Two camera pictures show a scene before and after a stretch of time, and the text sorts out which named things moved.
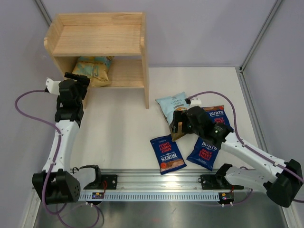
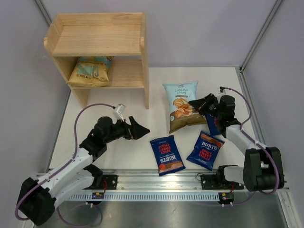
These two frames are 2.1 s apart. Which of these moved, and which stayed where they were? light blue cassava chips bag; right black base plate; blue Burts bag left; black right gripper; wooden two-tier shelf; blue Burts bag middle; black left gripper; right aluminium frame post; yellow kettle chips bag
Moved: black left gripper; light blue cassava chips bag; black right gripper
Stayed: blue Burts bag left; yellow kettle chips bag; wooden two-tier shelf; right black base plate; blue Burts bag middle; right aluminium frame post
